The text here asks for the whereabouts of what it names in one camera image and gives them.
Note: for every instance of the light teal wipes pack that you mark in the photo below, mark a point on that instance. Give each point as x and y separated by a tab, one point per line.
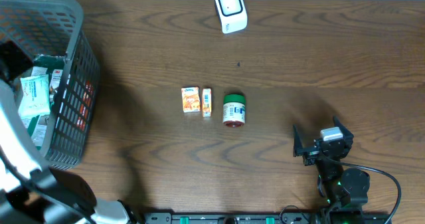
35	100

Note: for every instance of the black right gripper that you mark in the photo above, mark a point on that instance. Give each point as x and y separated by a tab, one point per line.
310	157

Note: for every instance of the green lid Knorr jar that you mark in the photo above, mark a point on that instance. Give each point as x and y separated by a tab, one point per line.
234	110

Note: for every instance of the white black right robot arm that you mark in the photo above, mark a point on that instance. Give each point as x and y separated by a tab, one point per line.
345	189

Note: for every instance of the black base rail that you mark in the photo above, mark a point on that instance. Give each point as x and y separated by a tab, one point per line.
265	218

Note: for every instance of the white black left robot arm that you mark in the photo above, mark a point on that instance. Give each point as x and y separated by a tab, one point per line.
31	191

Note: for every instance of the orange Kleenex tissue box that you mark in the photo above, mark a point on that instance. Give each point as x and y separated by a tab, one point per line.
191	99

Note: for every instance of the white barcode scanner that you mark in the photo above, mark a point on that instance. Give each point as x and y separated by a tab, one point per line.
232	15

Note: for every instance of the narrow orange tissue box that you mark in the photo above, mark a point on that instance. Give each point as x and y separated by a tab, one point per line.
206	102

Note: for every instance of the green 3M gloves pack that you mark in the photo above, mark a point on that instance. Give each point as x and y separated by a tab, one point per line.
52	66

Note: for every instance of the grey plastic shopping basket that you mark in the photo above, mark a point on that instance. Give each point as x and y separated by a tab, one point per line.
54	28

